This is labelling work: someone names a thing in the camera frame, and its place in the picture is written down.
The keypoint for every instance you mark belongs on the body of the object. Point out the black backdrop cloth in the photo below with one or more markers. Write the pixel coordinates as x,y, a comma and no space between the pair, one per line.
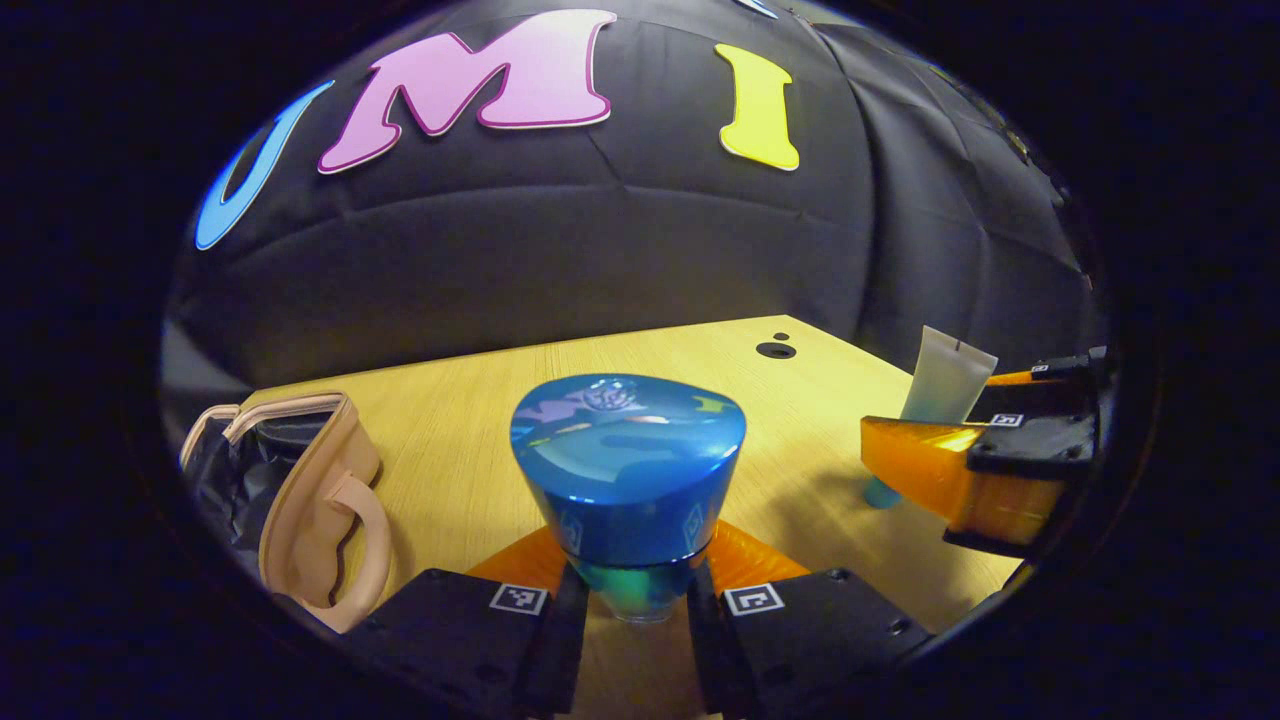
600,240

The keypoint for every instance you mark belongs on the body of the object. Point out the beige suitcase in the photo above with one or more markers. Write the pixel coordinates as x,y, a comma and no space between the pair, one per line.
310,500

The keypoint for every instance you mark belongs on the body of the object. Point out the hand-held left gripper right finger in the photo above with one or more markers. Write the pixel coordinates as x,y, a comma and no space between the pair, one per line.
705,640

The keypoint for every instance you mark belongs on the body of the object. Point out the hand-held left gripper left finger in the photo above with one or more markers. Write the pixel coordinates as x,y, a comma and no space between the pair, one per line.
565,640

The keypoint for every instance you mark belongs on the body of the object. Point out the blue capped teal bottle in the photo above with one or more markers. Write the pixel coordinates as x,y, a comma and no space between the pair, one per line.
625,470

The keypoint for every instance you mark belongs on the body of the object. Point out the white and blue tube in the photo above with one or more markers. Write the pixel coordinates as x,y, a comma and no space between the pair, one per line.
945,380

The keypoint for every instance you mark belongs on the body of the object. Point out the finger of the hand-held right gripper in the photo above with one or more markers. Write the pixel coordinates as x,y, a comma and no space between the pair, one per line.
1030,445
1070,365

